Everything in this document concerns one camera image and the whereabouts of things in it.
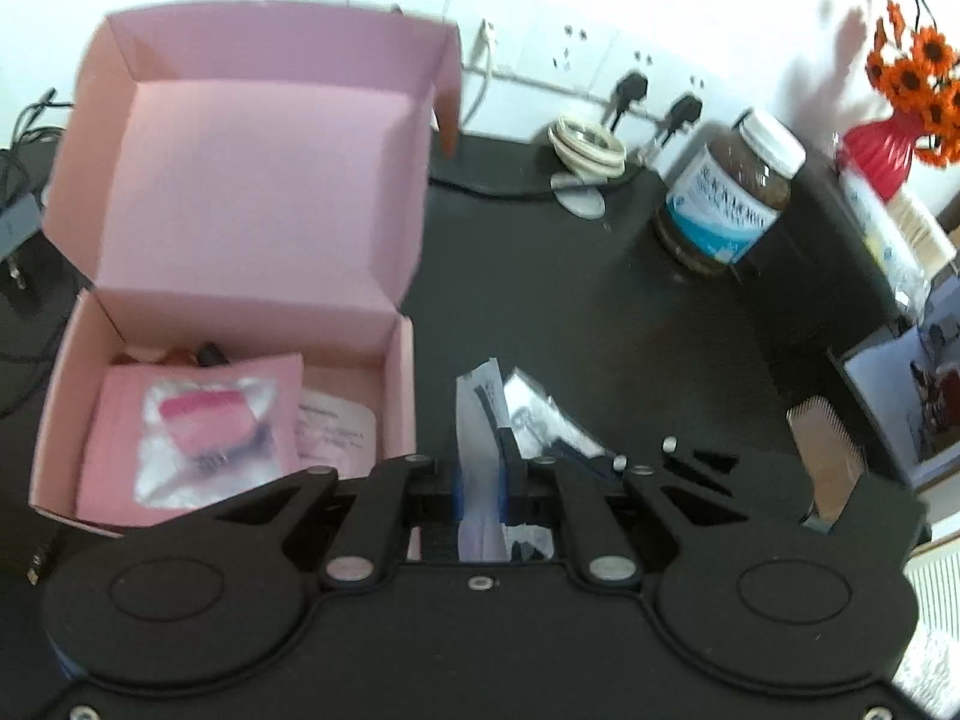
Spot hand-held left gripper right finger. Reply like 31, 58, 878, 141
497, 457, 760, 592

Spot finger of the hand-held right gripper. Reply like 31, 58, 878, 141
661, 435, 753, 477
492, 426, 631, 482

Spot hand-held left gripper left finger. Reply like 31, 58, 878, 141
204, 454, 464, 592

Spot clear plastic packets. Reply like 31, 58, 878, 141
454, 358, 512, 563

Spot clear plastic packet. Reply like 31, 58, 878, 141
501, 367, 610, 466

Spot pink foil packet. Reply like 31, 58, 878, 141
79, 352, 305, 527

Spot pink cardboard box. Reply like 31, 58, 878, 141
30, 0, 462, 537

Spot dark wooden desktop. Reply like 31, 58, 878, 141
0, 131, 960, 586

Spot brown wooden comb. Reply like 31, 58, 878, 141
786, 401, 869, 527

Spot white framed photo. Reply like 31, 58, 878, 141
829, 307, 960, 492

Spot white ribbed panel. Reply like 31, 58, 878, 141
900, 540, 960, 695

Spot black box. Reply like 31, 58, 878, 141
750, 165, 916, 406

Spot brown jar with blue label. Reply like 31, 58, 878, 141
651, 109, 807, 276

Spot white round disc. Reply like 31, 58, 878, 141
551, 172, 607, 220

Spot clear cotton swab box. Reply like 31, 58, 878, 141
836, 165, 960, 316

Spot orange artificial flowers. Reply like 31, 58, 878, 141
866, 0, 960, 166

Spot grey power adapter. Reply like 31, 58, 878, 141
0, 191, 44, 293

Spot thick black power cable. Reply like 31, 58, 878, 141
427, 157, 661, 201

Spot white plug cable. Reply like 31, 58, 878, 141
457, 19, 500, 132

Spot white wall power socket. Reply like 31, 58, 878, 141
517, 11, 623, 95
592, 30, 721, 128

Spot white network wall plate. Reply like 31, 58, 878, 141
450, 0, 530, 80

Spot thin black cable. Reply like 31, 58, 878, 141
0, 86, 76, 188

